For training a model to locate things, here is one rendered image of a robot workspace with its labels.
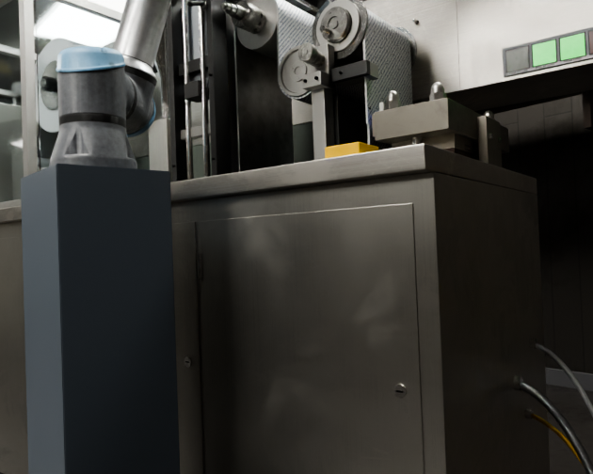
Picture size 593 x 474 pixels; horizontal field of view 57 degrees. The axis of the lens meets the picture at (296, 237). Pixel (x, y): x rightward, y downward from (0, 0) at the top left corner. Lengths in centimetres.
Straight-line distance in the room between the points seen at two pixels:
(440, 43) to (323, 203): 74
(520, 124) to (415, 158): 241
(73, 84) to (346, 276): 58
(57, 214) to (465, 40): 108
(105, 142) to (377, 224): 49
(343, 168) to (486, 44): 72
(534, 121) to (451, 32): 170
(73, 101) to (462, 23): 98
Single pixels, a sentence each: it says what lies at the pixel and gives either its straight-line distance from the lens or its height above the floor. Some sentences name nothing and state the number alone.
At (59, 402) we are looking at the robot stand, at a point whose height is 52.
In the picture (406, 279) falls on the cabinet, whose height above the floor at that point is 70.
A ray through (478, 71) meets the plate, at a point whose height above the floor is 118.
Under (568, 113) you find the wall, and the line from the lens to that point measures 314.
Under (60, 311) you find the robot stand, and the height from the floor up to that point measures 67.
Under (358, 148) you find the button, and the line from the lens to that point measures 92.
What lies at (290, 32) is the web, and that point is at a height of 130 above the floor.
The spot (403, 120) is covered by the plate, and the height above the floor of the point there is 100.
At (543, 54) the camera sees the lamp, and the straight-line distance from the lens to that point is 147.
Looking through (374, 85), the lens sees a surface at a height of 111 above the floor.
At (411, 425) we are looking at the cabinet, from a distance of 92.
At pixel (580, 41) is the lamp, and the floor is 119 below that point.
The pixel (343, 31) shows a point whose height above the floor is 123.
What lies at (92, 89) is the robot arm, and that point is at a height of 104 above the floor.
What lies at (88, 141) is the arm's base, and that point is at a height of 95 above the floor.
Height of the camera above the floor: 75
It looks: 1 degrees up
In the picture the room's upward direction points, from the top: 2 degrees counter-clockwise
